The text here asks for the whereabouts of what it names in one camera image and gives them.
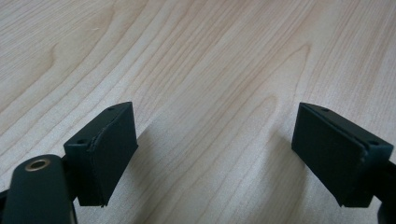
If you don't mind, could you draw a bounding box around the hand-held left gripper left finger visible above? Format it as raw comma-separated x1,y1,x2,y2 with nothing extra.
63,101,139,207

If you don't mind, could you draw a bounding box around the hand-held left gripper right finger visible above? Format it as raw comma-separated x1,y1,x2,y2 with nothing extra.
290,102,395,209

